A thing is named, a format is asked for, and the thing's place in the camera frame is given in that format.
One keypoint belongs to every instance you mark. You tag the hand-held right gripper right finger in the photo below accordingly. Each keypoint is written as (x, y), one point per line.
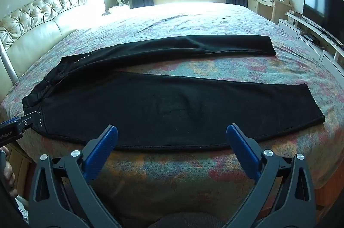
(240, 147)

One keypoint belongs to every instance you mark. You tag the cream tufted headboard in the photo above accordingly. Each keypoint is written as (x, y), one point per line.
(35, 29)

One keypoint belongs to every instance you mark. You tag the silver metal bar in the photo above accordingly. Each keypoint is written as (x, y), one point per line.
(6, 62)

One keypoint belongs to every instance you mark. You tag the dark phone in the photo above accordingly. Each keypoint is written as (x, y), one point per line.
(106, 13)

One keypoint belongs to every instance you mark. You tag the black pants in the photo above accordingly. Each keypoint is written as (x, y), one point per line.
(150, 101)

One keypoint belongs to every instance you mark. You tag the white television stand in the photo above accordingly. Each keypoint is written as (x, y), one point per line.
(309, 29)

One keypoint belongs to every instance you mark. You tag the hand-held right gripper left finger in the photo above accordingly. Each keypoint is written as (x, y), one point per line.
(106, 144)

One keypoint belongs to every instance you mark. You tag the floral bedspread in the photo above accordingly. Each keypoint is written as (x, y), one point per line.
(188, 15)

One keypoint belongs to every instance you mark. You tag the black flat television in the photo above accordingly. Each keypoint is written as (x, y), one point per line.
(322, 13)

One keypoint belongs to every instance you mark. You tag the cream dressing table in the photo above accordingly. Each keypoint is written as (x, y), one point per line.
(264, 1)

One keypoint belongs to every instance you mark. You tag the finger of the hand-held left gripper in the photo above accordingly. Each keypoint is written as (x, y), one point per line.
(27, 122)

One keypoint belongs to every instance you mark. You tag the person's left hand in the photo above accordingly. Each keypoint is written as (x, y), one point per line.
(10, 177)

